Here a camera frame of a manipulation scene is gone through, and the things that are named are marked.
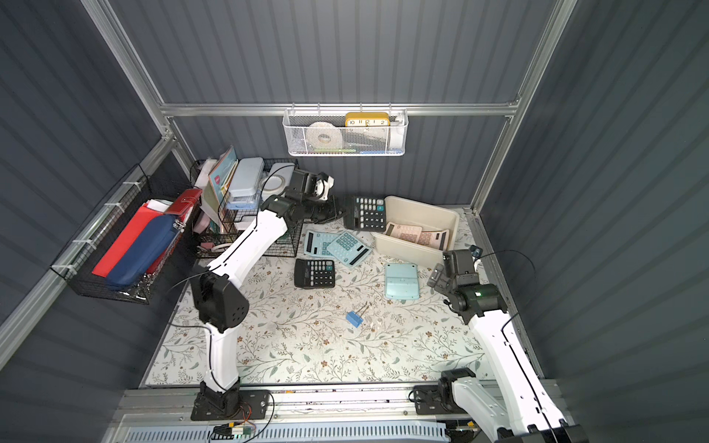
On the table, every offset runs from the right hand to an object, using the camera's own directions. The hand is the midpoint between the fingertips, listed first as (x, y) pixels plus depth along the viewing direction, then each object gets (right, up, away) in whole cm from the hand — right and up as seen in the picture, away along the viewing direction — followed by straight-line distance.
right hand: (459, 289), depth 77 cm
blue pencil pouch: (-81, +10, -10) cm, 82 cm away
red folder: (-88, +17, -3) cm, 89 cm away
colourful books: (-76, +34, +12) cm, 84 cm away
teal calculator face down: (-14, -1, +20) cm, 24 cm away
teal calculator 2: (-32, +10, +28) cm, 43 cm away
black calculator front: (-26, +22, +10) cm, 36 cm away
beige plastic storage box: (-6, +23, +27) cm, 36 cm away
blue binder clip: (-30, -12, +12) cm, 34 cm away
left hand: (-30, +22, +7) cm, 38 cm away
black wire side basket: (-95, +32, +17) cm, 102 cm away
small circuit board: (-62, -35, -7) cm, 72 cm away
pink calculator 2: (-8, +16, +31) cm, 35 cm away
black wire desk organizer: (-72, +23, +20) cm, 78 cm away
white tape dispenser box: (-58, +35, +23) cm, 72 cm away
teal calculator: (-45, +12, +29) cm, 55 cm away
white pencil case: (-68, +35, +20) cm, 79 cm away
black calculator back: (-45, +1, +22) cm, 50 cm away
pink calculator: (0, +13, +25) cm, 29 cm away
